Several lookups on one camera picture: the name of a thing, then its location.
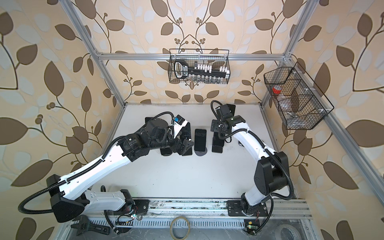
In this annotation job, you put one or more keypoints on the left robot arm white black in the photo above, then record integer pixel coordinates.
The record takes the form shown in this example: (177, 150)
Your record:
(69, 196)

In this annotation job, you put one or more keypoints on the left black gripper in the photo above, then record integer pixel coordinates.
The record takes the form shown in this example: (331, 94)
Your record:
(182, 148)

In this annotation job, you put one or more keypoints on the purple edged black phone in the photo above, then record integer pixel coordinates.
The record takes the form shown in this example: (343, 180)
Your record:
(217, 142)

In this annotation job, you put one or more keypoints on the wire basket on back wall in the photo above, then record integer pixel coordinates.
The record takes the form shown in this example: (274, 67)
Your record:
(206, 66)

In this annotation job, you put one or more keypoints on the rear tall black phone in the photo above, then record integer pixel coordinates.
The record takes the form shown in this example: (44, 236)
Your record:
(229, 111)

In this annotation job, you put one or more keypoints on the wire basket on wall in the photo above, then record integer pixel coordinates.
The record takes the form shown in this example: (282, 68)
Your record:
(302, 104)
(206, 66)

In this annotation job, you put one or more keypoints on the red cap bottle in basket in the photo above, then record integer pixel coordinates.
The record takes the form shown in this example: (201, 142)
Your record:
(276, 90)

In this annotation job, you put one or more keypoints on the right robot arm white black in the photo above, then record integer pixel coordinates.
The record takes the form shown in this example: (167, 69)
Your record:
(272, 177)

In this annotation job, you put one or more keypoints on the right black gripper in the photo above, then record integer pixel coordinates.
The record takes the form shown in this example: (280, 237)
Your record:
(214, 126)

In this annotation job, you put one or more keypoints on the black folding phone stand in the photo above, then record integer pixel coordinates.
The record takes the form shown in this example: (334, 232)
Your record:
(218, 150)

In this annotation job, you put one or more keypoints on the grey tape roll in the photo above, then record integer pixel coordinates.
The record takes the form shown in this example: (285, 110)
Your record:
(287, 232)

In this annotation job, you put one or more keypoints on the black adjustable wrench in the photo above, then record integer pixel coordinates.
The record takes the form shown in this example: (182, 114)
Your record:
(84, 225)

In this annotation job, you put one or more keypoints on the wire basket on right wall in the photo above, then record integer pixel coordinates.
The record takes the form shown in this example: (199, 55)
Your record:
(302, 104)

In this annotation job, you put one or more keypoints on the centre black phone with label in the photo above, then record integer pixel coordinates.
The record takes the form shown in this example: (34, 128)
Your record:
(187, 132)

